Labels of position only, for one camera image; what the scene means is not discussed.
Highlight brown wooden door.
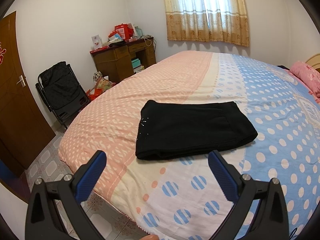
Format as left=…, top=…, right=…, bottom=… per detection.
left=1, top=12, right=55, bottom=177

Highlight red gift bag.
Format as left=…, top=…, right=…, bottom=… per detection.
left=108, top=23, right=134, bottom=40

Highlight teal boxes under desk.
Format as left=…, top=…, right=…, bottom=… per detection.
left=131, top=59, right=144, bottom=73

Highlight beige patterned window curtain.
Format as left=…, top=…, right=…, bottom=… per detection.
left=164, top=0, right=250, bottom=47

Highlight black folding chair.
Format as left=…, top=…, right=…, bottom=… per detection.
left=35, top=61, right=90, bottom=127

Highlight black pants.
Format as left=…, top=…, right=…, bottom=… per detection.
left=135, top=100, right=258, bottom=160

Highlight silver door handle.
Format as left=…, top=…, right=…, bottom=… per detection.
left=16, top=75, right=26, bottom=87

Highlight cream wooden headboard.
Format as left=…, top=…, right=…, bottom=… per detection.
left=306, top=53, right=320, bottom=72

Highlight dark wooden desk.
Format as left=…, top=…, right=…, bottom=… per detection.
left=90, top=36, right=156, bottom=83

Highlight blue pink patterned bedspread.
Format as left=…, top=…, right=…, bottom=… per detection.
left=57, top=50, right=320, bottom=240

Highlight colourful bag on floor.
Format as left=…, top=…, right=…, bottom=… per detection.
left=86, top=72, right=116, bottom=101

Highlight pink floral pillow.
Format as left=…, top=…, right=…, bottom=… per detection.
left=290, top=61, right=320, bottom=98

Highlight white card on desk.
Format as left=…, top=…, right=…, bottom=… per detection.
left=92, top=35, right=103, bottom=50

